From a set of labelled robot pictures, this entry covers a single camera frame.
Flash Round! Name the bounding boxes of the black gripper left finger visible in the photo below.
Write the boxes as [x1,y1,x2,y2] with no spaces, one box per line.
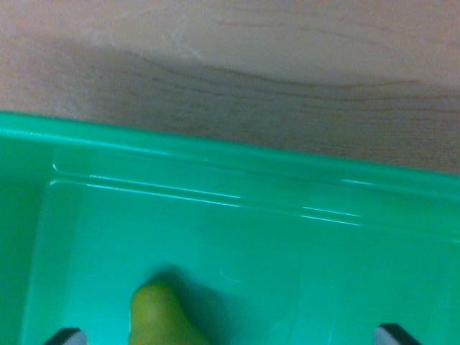
[42,327,88,345]

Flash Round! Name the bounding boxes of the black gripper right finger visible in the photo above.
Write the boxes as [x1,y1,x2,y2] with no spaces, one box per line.
[373,323,421,345]

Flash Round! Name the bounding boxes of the yellow-green toy pear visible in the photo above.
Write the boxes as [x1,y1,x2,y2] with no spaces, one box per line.
[129,280,213,345]

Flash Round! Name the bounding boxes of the green plastic bin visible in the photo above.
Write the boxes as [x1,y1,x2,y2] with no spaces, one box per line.
[0,110,460,345]

